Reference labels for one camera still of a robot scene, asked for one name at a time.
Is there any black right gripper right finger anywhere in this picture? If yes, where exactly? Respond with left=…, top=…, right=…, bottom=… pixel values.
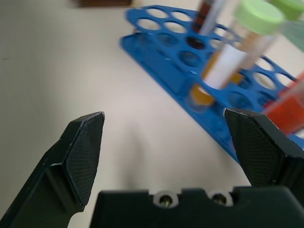
left=224, top=107, right=304, bottom=189

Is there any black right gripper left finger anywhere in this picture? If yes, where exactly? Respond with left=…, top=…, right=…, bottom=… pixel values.
left=0, top=111, right=105, bottom=228

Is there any yellow liquid green-capped test tube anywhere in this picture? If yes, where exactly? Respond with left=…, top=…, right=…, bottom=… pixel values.
left=186, top=0, right=285, bottom=114

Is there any blue test tube rack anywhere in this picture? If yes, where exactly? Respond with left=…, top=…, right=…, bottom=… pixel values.
left=121, top=5, right=304, bottom=164

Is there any dark red liquid test tube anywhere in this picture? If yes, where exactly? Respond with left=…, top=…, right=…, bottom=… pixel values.
left=191, top=0, right=229, bottom=36

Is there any brown wooden block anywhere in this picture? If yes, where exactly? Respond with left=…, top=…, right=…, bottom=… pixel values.
left=76, top=0, right=132, bottom=7

